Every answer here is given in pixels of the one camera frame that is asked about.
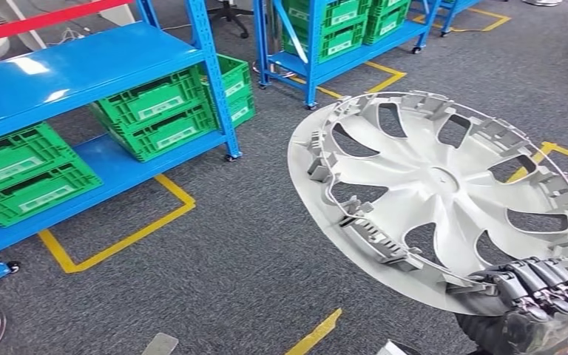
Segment green plastic crate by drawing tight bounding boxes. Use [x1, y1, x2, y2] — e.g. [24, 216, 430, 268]
[89, 53, 257, 163]
[280, 0, 372, 64]
[0, 121, 104, 229]
[362, 0, 413, 46]

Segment yellow floor tape strip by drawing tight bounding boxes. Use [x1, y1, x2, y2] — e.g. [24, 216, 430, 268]
[283, 308, 343, 355]

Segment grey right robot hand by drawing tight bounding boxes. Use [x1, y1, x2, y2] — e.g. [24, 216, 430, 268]
[455, 257, 568, 355]

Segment white cable bundle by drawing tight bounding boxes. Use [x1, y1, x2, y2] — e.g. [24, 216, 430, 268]
[44, 27, 96, 49]

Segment long blue metal shelf rack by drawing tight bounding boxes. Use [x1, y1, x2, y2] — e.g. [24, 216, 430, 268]
[0, 0, 243, 281]

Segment red barrier tape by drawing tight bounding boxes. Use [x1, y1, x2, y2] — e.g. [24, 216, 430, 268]
[0, 0, 134, 48]

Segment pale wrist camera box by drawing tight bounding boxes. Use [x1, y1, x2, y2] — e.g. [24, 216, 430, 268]
[376, 339, 425, 355]

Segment grey plastic wheel cover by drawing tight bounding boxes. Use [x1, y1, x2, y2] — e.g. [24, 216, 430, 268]
[286, 89, 568, 317]

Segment white desk side panel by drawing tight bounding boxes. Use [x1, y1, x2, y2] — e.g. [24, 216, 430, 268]
[98, 4, 137, 28]

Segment black office chair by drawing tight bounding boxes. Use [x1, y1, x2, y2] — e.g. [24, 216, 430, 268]
[207, 0, 251, 40]

